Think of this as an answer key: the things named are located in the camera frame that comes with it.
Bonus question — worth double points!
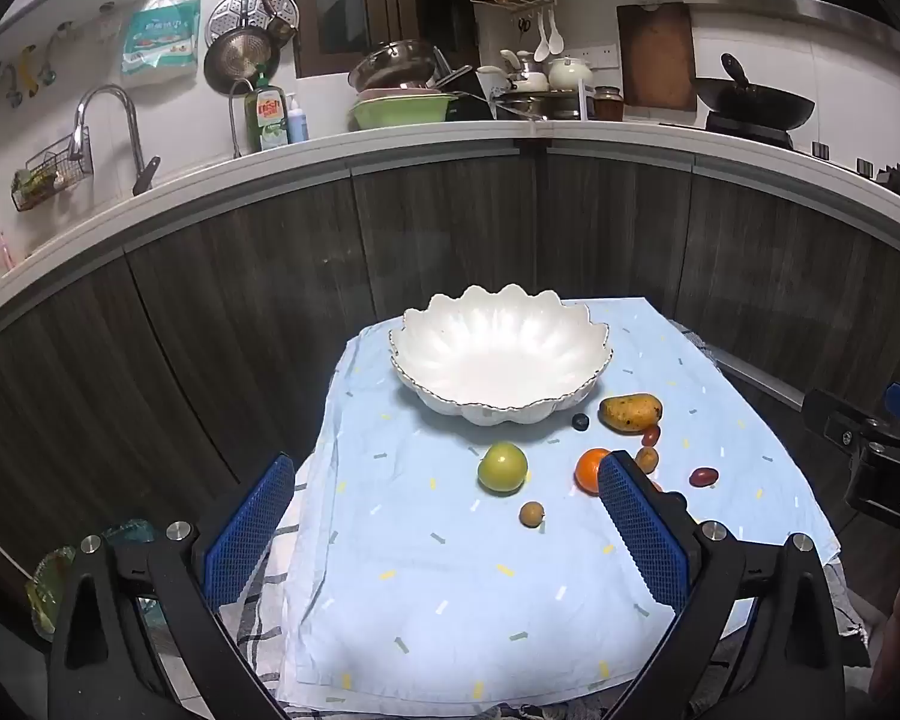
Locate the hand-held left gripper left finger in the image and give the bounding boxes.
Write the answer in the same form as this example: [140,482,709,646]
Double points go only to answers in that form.
[49,452,297,720]

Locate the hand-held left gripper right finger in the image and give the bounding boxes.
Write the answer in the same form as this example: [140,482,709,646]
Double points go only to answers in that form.
[597,450,848,720]

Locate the orange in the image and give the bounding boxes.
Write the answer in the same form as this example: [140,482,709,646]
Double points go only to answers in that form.
[574,448,614,496]

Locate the yellow mango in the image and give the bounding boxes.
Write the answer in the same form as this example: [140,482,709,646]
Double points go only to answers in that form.
[598,394,663,434]

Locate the green apple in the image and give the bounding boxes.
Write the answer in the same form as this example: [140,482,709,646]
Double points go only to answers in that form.
[478,442,529,496]

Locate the white scalloped ceramic bowl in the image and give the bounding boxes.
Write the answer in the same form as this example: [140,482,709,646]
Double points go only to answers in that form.
[388,285,614,428]

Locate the light blue patterned cloth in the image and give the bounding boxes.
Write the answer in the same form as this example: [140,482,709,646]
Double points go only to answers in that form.
[274,298,841,713]

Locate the green glass dish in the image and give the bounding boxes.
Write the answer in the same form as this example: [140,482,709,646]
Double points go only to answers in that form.
[26,546,77,644]

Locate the dark wood kitchen counter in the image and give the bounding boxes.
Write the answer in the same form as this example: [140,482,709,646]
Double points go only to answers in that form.
[0,116,900,616]

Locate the black gas stove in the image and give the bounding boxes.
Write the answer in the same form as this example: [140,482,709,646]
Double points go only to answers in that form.
[660,114,900,205]

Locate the black wok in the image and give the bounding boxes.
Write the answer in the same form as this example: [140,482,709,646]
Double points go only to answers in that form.
[693,53,817,133]

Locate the wooden cutting board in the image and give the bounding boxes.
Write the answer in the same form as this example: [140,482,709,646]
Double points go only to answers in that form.
[616,1,698,114]

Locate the blue pump bottle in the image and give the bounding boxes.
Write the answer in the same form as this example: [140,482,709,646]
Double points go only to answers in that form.
[285,93,311,144]

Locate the green dish soap bottle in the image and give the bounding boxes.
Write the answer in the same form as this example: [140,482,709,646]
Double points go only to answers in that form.
[245,77,290,154]

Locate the white ceramic pot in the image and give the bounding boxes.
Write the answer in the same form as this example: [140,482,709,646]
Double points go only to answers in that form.
[547,55,596,89]

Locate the green plastic basin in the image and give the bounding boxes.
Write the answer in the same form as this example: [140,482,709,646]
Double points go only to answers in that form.
[349,90,460,133]

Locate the steel kitchen faucet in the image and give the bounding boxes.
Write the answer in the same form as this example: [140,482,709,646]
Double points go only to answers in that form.
[70,85,163,197]

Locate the white kettle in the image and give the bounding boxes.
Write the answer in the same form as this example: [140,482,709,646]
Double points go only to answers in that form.
[499,49,551,92]

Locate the hanging steel pan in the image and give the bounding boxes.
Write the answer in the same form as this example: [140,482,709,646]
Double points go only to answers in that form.
[203,25,283,96]

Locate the white hanging spoons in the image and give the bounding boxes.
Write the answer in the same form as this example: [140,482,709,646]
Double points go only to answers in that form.
[533,10,566,63]

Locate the steel mixing bowl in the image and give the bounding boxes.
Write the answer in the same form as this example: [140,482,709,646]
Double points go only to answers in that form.
[346,39,440,92]

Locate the hanging plastic bag package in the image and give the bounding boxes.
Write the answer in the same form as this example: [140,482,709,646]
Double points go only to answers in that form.
[121,0,202,80]

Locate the round steel steamer rack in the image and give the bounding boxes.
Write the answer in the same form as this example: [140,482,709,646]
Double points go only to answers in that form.
[208,0,300,53]

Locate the dark framed window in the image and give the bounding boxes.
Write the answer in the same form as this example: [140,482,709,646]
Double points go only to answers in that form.
[289,0,482,80]

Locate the black wire sink basket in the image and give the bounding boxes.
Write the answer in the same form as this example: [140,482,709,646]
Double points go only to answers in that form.
[11,135,95,213]

